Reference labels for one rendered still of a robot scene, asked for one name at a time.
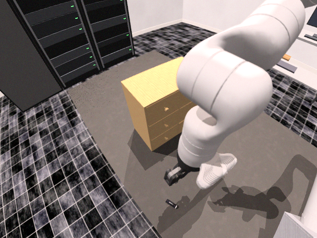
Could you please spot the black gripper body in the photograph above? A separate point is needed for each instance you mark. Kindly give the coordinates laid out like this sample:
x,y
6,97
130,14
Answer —
x,y
184,167

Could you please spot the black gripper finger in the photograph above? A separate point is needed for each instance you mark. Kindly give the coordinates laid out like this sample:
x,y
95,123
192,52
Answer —
x,y
170,175

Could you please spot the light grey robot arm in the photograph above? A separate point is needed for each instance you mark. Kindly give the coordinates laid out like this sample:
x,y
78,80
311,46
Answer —
x,y
225,76

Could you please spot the light wooden chest of drawers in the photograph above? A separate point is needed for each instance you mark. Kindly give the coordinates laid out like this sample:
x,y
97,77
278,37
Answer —
x,y
147,88

